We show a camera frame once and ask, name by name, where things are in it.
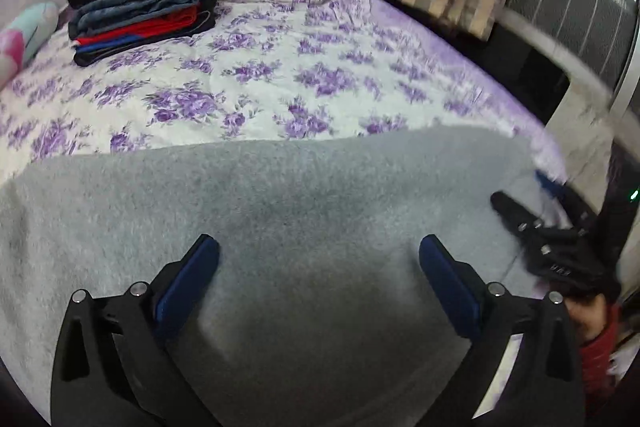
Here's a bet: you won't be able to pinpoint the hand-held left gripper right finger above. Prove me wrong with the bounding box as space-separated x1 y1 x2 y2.
419 234 586 427

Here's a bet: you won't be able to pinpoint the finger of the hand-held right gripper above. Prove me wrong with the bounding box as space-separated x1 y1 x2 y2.
491 191 601 280
534 171 592 234

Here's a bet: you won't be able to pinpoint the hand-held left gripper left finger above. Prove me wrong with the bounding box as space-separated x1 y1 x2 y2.
50 234 221 427

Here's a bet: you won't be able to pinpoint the grey sweat pants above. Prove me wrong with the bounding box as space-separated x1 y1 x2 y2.
0 125 571 427

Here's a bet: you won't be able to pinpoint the person's right hand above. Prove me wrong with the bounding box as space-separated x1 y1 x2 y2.
570 294 608 345

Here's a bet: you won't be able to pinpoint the metal mesh window grille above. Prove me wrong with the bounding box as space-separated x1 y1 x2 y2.
502 0 640 108

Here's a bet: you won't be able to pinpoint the purple floral bed sheet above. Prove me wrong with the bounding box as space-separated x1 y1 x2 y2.
0 0 571 188

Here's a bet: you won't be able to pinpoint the folded teal pink blanket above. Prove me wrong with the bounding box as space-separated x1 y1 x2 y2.
0 2 61 88

